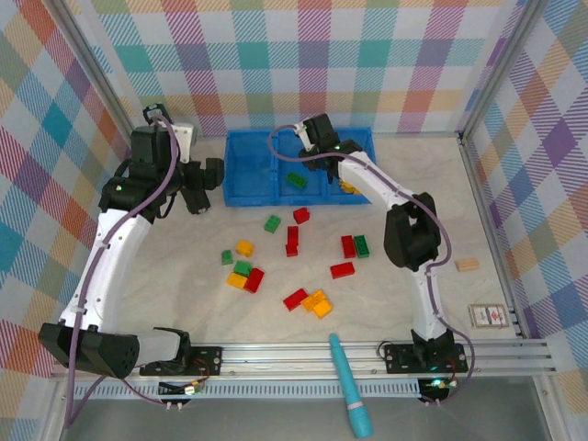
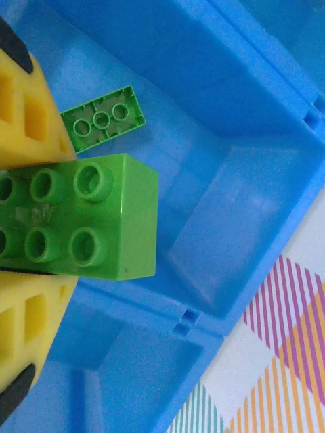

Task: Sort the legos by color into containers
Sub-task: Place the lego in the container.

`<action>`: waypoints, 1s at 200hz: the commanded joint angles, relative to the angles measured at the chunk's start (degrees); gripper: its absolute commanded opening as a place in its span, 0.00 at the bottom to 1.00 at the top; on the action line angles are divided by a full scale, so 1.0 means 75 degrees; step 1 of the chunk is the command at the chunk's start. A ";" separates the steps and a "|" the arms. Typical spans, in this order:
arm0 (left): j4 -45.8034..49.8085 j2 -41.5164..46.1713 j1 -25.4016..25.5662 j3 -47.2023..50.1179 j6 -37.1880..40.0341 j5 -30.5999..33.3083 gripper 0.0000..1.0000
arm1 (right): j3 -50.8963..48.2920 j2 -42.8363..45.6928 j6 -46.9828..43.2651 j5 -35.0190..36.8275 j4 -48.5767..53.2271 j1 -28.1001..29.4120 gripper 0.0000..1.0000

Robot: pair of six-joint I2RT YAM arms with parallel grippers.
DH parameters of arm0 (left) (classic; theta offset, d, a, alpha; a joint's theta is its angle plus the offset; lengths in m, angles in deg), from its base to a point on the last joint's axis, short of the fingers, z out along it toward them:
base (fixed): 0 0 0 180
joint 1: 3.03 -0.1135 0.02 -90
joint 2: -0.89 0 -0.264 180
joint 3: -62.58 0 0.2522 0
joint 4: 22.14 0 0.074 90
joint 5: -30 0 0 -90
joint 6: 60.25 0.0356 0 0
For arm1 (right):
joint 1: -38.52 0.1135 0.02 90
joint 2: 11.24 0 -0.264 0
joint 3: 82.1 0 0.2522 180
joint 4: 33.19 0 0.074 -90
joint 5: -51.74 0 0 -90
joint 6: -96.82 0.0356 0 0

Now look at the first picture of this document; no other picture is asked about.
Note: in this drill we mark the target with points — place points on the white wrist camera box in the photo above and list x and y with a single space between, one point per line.
184 140
302 134

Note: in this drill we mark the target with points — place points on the small card box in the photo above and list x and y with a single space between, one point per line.
488 317

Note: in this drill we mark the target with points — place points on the aluminium frame side rail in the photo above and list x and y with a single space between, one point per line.
484 206

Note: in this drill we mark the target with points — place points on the yellow lego brick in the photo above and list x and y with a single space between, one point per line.
245 248
236 279
313 299
322 309
343 185

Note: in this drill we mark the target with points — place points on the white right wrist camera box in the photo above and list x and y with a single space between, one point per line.
302 134

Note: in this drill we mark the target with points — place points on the aluminium frame post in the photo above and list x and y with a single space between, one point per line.
501 69
103 73

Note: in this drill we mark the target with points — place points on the small wooden block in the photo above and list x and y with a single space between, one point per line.
467 265

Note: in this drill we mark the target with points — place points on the blue three-compartment bin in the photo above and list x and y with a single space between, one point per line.
250 170

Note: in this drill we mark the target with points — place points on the teal pen-shaped tool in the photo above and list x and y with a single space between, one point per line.
349 386

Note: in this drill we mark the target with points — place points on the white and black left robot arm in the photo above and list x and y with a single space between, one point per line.
105 266

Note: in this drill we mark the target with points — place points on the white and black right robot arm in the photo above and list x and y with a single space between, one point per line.
409 234

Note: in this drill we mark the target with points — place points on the black power connector box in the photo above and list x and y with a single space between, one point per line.
190 389
434 383

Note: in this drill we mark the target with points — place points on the red lego brick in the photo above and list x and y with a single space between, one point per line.
348 247
254 280
342 270
301 216
292 235
295 300
291 250

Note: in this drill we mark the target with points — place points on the wide aluminium frame rail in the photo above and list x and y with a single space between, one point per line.
298 363

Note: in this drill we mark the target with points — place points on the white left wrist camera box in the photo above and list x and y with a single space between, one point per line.
184 140

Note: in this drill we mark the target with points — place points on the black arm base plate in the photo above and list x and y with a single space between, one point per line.
206 360
399 358

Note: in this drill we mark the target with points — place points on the small green lego brick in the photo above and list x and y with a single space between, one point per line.
226 257

